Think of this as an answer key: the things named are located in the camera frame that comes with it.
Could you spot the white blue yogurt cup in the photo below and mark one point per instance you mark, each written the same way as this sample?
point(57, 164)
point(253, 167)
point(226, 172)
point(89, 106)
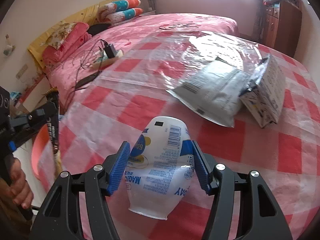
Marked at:
point(160, 168)

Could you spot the dark snack wrapper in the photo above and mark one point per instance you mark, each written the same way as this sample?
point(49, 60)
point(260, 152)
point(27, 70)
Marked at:
point(52, 97)

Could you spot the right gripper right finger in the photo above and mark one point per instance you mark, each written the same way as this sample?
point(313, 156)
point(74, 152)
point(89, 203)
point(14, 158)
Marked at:
point(260, 216)

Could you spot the white nightstand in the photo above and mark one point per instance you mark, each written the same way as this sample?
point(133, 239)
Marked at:
point(33, 98)

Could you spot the person's left hand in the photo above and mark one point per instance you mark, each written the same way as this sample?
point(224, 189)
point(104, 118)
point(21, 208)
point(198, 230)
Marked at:
point(19, 191)

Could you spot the floral pillow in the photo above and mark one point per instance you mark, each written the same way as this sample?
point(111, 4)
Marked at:
point(58, 37)

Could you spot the pink bed blanket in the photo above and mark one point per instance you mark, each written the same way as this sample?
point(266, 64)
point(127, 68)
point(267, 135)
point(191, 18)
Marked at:
point(63, 75)

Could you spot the red folded quilt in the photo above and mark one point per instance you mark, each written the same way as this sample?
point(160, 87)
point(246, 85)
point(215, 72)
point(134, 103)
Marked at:
point(75, 39)

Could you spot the orange plastic trash bin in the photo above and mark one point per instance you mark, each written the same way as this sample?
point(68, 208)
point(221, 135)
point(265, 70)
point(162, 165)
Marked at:
point(42, 163)

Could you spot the brown wooden dresser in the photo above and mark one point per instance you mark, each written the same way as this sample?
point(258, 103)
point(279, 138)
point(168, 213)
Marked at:
point(282, 27)

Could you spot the black charger adapter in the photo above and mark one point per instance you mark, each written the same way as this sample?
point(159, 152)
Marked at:
point(110, 50)

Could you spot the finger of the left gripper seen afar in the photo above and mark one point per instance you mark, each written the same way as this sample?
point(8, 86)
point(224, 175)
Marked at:
point(26, 125)

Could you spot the striped colourful pillow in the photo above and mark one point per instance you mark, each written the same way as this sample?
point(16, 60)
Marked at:
point(119, 11)

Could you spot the cream power strip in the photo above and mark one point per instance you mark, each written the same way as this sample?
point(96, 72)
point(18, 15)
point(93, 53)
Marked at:
point(103, 61)

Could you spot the white milk carton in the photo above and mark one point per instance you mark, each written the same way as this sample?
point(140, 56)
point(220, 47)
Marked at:
point(264, 93)

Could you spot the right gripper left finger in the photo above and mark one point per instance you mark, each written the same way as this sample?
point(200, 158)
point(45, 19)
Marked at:
point(59, 215)

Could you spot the grey white snack bag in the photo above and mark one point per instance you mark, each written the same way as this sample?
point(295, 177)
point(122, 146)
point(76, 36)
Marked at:
point(213, 92)

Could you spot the pink checkered plastic tablecloth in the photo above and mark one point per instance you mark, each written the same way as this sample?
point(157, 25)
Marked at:
point(119, 104)

